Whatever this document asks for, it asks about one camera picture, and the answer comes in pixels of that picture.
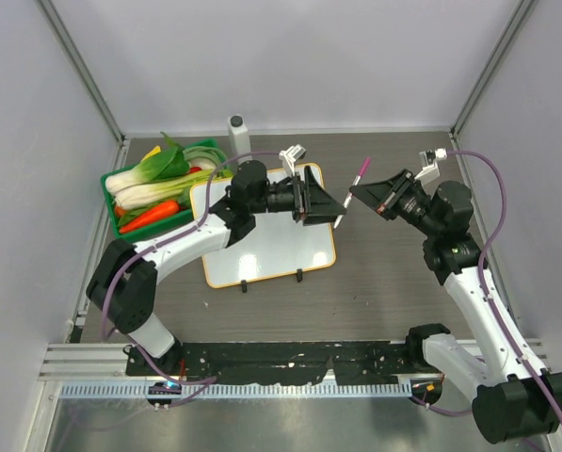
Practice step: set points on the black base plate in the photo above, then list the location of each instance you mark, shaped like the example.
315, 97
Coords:
292, 363

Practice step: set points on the white bottle grey cap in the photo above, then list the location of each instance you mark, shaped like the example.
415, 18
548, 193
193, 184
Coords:
238, 135

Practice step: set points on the orange carrot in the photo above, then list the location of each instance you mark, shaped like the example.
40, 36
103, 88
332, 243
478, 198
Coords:
159, 212

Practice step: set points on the white slotted cable duct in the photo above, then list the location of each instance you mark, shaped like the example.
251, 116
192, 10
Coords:
151, 389

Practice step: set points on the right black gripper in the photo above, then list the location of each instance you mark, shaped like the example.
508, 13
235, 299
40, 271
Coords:
377, 195

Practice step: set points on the green onion bundle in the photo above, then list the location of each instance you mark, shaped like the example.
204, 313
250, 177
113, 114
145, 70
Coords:
204, 157

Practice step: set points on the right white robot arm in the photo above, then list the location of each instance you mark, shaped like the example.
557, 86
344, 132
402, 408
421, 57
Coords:
512, 393

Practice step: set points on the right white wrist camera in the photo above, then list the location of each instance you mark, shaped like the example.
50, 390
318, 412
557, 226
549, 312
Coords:
430, 160

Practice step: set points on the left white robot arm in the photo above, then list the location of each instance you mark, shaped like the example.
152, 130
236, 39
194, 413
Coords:
123, 286

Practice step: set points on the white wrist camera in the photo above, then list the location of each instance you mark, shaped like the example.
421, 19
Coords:
430, 160
289, 157

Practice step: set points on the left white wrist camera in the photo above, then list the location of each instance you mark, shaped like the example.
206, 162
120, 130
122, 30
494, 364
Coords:
289, 157

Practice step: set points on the green plastic tray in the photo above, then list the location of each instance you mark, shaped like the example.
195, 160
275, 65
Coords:
118, 216

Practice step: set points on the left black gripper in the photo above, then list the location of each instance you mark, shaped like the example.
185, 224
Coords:
318, 205

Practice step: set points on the bok choy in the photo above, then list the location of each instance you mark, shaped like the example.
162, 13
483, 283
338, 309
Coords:
147, 181

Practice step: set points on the orange framed whiteboard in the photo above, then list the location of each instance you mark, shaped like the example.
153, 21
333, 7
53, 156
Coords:
277, 246

